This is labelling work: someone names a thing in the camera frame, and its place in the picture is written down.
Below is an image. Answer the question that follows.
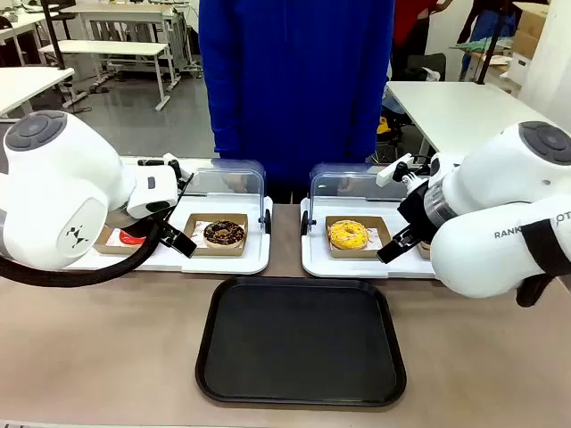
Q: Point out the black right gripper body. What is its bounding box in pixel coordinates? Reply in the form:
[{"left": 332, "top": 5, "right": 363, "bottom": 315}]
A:
[{"left": 398, "top": 180, "right": 436, "bottom": 240}]

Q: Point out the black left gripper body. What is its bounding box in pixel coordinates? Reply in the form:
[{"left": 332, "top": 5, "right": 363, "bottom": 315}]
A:
[{"left": 170, "top": 171, "right": 196, "bottom": 216}]

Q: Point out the clear display case lid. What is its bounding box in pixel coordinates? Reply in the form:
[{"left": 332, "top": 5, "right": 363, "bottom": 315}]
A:
[
  {"left": 309, "top": 162, "right": 429, "bottom": 224},
  {"left": 178, "top": 158, "right": 268, "bottom": 233}
]

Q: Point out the person's left forearm blue sleeve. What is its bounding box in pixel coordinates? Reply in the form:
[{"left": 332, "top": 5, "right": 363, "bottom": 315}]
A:
[{"left": 345, "top": 88, "right": 390, "bottom": 179}]

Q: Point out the person's right forearm blue sleeve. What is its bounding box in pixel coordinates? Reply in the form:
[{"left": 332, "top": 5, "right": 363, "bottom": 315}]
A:
[{"left": 204, "top": 88, "right": 244, "bottom": 177}]

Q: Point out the chocolate nut donut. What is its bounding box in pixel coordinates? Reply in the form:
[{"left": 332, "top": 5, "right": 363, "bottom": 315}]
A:
[{"left": 203, "top": 219, "right": 246, "bottom": 249}]

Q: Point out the red glazed donut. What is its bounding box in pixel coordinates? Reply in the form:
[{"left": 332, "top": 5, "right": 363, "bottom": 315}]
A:
[{"left": 119, "top": 227, "right": 147, "bottom": 248}]

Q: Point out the yellow sprinkled donut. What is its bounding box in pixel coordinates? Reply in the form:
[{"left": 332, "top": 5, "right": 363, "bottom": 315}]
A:
[{"left": 327, "top": 218, "right": 370, "bottom": 251}]

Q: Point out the black plastic serving tray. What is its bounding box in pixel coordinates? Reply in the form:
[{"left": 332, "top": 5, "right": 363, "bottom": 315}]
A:
[{"left": 194, "top": 276, "right": 408, "bottom": 407}]

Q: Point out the person's right hand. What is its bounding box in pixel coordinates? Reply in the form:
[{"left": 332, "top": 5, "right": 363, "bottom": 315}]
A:
[{"left": 221, "top": 171, "right": 249, "bottom": 193}]

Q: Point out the white display case base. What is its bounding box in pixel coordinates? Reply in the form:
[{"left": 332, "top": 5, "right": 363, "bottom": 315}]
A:
[
  {"left": 66, "top": 195, "right": 273, "bottom": 276},
  {"left": 300, "top": 195, "right": 441, "bottom": 280}
]

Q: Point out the large white table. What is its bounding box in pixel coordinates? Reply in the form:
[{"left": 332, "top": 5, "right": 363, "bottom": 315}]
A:
[{"left": 384, "top": 79, "right": 566, "bottom": 160}]

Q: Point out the person in blue sweater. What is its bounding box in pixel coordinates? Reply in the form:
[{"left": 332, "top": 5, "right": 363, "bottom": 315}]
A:
[{"left": 198, "top": 0, "right": 397, "bottom": 204}]

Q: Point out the white table with crossbar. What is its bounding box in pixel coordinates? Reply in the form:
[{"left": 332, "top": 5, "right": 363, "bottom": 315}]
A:
[{"left": 38, "top": 39, "right": 182, "bottom": 112}]

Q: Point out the white storage box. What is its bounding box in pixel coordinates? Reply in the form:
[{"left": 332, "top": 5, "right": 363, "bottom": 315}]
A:
[{"left": 507, "top": 51, "right": 536, "bottom": 97}]

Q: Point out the black stand pole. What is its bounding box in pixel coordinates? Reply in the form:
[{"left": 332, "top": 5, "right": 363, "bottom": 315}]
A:
[
  {"left": 476, "top": 0, "right": 508, "bottom": 86},
  {"left": 41, "top": 0, "right": 68, "bottom": 71}
]

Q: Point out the white table rounded corner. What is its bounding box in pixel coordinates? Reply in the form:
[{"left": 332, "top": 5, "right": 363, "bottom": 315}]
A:
[{"left": 0, "top": 66, "right": 76, "bottom": 122}]

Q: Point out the long white lab table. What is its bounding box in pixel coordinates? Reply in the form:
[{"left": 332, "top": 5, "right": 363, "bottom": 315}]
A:
[{"left": 60, "top": 3, "right": 200, "bottom": 81}]

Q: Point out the person in red top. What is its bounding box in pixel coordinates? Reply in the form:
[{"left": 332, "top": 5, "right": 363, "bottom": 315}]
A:
[{"left": 391, "top": 0, "right": 452, "bottom": 82}]

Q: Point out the person in blue trousers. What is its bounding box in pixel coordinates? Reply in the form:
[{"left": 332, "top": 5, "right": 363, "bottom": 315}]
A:
[{"left": 455, "top": 0, "right": 518, "bottom": 82}]

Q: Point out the large cardboard box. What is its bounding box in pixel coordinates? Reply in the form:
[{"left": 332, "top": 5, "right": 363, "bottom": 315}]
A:
[{"left": 512, "top": 2, "right": 550, "bottom": 59}]

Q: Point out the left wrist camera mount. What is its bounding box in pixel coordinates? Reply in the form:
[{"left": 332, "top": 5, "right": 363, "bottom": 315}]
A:
[{"left": 137, "top": 152, "right": 185, "bottom": 180}]

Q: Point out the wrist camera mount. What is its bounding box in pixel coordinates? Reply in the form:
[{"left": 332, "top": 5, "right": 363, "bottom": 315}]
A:
[
  {"left": 137, "top": 152, "right": 185, "bottom": 180},
  {"left": 376, "top": 152, "right": 432, "bottom": 188}
]

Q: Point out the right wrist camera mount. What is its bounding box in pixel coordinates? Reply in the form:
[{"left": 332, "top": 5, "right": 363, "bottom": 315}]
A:
[{"left": 376, "top": 152, "right": 432, "bottom": 188}]

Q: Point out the black metal frame chair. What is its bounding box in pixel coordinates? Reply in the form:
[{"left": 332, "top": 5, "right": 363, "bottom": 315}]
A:
[{"left": 377, "top": 113, "right": 425, "bottom": 164}]

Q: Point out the black corrugated cable hose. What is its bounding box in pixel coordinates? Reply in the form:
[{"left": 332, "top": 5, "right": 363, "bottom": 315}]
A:
[{"left": 0, "top": 217, "right": 161, "bottom": 287}]

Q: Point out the black strap on arm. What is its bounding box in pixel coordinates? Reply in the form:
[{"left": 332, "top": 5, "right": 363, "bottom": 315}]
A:
[{"left": 516, "top": 218, "right": 571, "bottom": 309}]

